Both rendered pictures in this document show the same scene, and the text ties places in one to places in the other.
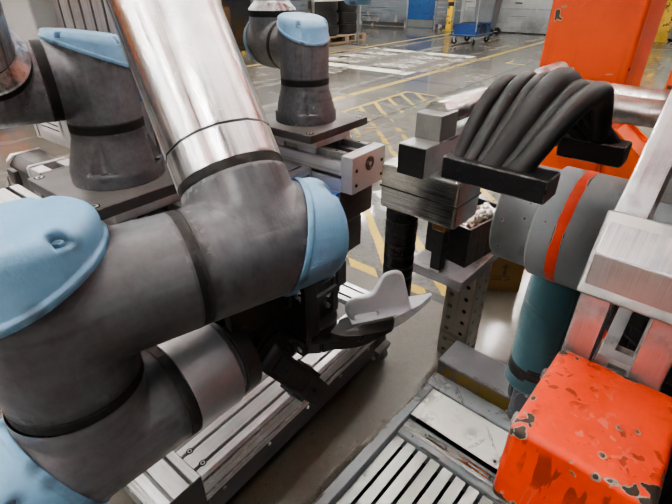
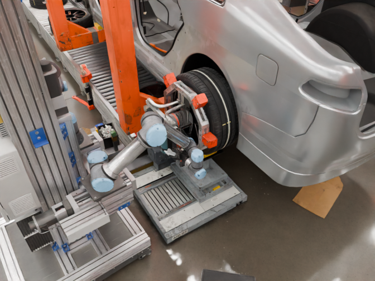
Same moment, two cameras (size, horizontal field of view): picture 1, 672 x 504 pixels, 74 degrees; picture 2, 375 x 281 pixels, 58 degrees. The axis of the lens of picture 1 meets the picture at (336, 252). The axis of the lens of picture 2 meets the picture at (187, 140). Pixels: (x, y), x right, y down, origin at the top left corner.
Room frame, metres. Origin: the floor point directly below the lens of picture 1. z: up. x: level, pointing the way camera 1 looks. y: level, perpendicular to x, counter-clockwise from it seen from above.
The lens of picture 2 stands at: (-0.17, 1.65, 2.41)
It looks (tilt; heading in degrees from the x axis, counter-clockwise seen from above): 40 degrees down; 286
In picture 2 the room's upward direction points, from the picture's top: straight up
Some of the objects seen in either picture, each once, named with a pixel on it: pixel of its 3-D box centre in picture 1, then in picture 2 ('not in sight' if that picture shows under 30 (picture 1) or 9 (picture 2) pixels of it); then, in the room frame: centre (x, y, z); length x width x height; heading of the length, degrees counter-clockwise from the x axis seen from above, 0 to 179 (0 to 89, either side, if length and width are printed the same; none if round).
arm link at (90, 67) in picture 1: (89, 74); (98, 163); (0.75, 0.39, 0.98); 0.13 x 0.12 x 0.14; 125
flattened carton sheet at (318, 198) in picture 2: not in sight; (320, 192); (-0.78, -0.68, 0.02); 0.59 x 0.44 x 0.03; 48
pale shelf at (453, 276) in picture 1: (470, 245); (107, 139); (1.16, -0.40, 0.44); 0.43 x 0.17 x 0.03; 138
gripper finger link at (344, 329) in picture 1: (345, 325); not in sight; (0.32, -0.01, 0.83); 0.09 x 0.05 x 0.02; 103
